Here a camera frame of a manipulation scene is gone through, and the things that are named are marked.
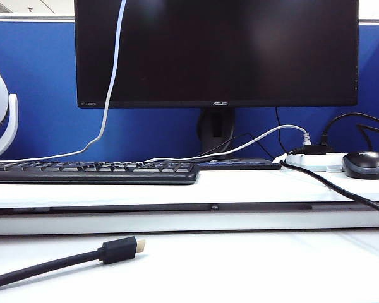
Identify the black keyboard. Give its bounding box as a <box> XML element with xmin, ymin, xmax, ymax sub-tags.
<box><xmin>0</xmin><ymin>160</ymin><xmax>201</xmax><ymax>186</ymax></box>

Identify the black monitor stand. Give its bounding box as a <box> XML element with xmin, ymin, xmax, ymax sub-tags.
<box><xmin>197</xmin><ymin>108</ymin><xmax>237</xmax><ymax>160</ymax></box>

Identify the black power adapter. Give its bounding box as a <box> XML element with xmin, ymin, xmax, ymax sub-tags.
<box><xmin>292</xmin><ymin>143</ymin><xmax>328</xmax><ymax>156</ymax></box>

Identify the black ASUS monitor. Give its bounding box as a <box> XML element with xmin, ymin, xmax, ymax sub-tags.
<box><xmin>74</xmin><ymin>0</ymin><xmax>360</xmax><ymax>109</ymax></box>

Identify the white desk fan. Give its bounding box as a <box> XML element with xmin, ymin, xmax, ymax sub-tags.
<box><xmin>0</xmin><ymin>56</ymin><xmax>19</xmax><ymax>160</ymax></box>

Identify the white Type-C charging cable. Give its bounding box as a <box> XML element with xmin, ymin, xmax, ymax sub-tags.
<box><xmin>0</xmin><ymin>0</ymin><xmax>128</xmax><ymax>164</ymax></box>

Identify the white power strip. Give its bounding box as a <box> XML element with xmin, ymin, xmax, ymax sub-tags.
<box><xmin>272</xmin><ymin>152</ymin><xmax>347</xmax><ymax>173</ymax></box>

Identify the black mouse cable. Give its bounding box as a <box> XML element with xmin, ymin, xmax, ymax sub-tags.
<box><xmin>356</xmin><ymin>123</ymin><xmax>379</xmax><ymax>153</ymax></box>

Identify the blue office partition panel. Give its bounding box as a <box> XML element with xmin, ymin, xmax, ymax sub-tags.
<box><xmin>0</xmin><ymin>15</ymin><xmax>379</xmax><ymax>162</ymax></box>

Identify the black computer mouse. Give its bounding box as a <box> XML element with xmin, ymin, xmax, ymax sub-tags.
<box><xmin>341</xmin><ymin>150</ymin><xmax>379</xmax><ymax>180</ymax></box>

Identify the thin black cable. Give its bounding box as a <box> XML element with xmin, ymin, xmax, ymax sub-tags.
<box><xmin>274</xmin><ymin>107</ymin><xmax>288</xmax><ymax>155</ymax></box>
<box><xmin>195</xmin><ymin>132</ymin><xmax>274</xmax><ymax>159</ymax></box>

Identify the thick black cable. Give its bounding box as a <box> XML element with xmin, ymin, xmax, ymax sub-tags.
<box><xmin>279</xmin><ymin>159</ymin><xmax>379</xmax><ymax>221</ymax></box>

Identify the black HDMI cable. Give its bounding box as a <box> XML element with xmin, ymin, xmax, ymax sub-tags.
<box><xmin>0</xmin><ymin>235</ymin><xmax>148</xmax><ymax>291</ymax></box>

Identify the black curved power cable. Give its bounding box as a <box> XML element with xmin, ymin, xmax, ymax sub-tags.
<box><xmin>320</xmin><ymin>112</ymin><xmax>379</xmax><ymax>146</ymax></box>

